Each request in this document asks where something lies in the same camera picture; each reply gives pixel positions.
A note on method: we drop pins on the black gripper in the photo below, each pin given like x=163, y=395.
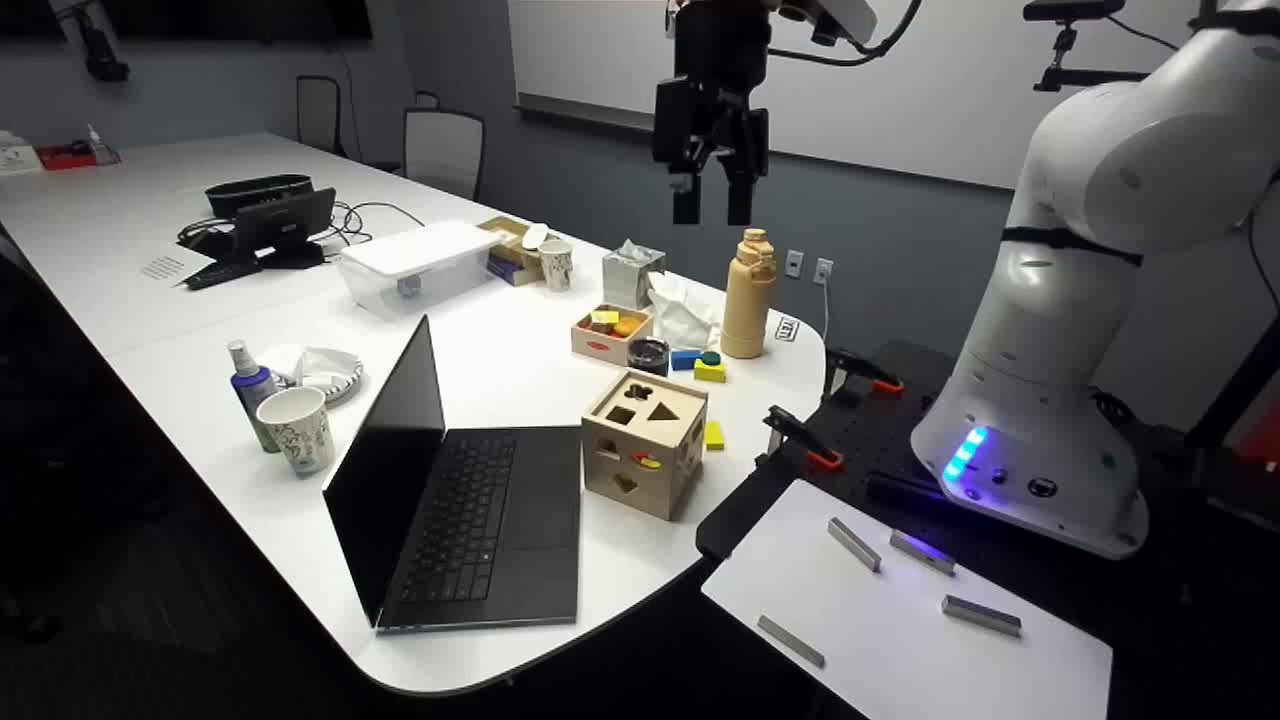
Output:
x=735, y=135

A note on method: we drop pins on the wooden lid with shape holes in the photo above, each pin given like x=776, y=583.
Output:
x=645, y=407

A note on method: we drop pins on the wooden shape sorter box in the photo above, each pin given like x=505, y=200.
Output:
x=641, y=466

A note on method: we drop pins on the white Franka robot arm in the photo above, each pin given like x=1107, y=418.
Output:
x=1065, y=307

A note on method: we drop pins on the small cardboard box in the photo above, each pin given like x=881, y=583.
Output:
x=510, y=250

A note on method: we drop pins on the clear plastic storage box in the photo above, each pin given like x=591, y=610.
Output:
x=406, y=267

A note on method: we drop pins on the black open laptop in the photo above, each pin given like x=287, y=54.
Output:
x=445, y=506

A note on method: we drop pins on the tan bottle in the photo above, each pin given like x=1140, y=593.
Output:
x=748, y=296

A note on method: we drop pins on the small white carton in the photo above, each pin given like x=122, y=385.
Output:
x=625, y=278

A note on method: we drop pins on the clear plastic bag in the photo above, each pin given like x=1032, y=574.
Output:
x=682, y=319

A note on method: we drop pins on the blue block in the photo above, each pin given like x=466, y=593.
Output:
x=687, y=359

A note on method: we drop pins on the yellow block with green top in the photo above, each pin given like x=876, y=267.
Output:
x=711, y=370

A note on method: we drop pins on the small white paper cup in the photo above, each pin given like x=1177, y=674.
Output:
x=556, y=267

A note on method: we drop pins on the black clamp with orange tip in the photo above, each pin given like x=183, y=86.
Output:
x=866, y=372
x=802, y=442

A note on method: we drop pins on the small yellow block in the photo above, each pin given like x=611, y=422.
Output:
x=714, y=438

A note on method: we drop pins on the office chair with light back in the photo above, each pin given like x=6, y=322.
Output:
x=445, y=149

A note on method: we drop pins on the grey metal bar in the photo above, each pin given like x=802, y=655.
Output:
x=980, y=612
x=788, y=643
x=923, y=553
x=855, y=546

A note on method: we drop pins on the office chair with dark back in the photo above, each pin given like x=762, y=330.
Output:
x=317, y=115

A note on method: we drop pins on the black desk phone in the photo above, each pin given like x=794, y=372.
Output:
x=267, y=228

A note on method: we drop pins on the white board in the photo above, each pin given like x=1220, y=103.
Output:
x=907, y=624

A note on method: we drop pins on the patterned paper cup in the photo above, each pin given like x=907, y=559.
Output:
x=298, y=428

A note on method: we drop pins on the blue spray bottle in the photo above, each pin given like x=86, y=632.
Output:
x=249, y=385

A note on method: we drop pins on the black hanging device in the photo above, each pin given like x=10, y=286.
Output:
x=88, y=39

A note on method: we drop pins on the red flat item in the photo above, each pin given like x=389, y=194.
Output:
x=65, y=152

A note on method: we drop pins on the white wall outlet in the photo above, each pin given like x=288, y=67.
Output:
x=823, y=269
x=794, y=261

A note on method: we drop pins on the wall whiteboard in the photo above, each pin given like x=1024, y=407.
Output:
x=923, y=92

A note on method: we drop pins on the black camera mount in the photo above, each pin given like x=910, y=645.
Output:
x=1073, y=43

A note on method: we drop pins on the black wall screen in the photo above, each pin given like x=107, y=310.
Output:
x=242, y=18

